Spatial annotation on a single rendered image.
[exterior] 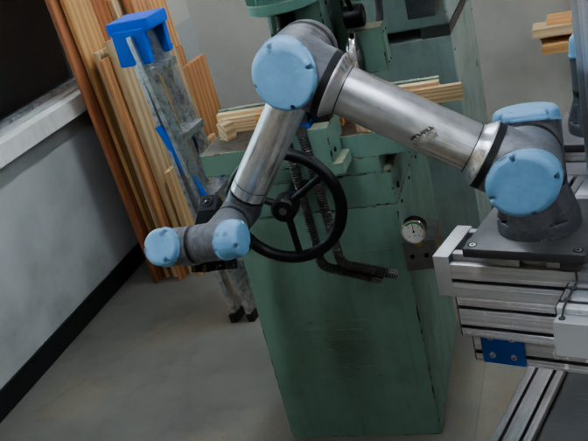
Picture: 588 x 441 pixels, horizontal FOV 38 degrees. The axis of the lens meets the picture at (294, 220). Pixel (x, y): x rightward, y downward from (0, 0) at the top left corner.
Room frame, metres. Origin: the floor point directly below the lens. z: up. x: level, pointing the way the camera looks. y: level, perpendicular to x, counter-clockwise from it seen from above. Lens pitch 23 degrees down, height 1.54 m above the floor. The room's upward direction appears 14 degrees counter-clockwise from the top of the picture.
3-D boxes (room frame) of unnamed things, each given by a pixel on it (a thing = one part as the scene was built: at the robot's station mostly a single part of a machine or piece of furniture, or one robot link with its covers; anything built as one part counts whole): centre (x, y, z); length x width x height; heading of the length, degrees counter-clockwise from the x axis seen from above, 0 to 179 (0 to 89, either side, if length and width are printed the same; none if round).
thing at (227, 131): (2.16, 0.11, 0.92); 0.04 x 0.03 x 0.04; 34
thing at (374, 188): (2.25, -0.14, 0.76); 0.57 x 0.45 x 0.09; 160
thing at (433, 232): (1.91, -0.30, 0.58); 0.12 x 0.08 x 0.08; 160
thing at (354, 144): (2.02, -0.11, 0.87); 0.61 x 0.30 x 0.06; 70
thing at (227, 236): (1.52, 0.15, 0.90); 0.11 x 0.11 x 0.08; 68
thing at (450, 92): (2.11, -0.18, 0.92); 0.64 x 0.02 x 0.04; 70
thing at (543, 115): (1.40, -0.44, 0.98); 0.13 x 0.12 x 0.14; 158
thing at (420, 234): (1.85, -0.28, 0.65); 0.06 x 0.04 x 0.08; 70
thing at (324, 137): (1.94, -0.08, 0.91); 0.15 x 0.14 x 0.09; 70
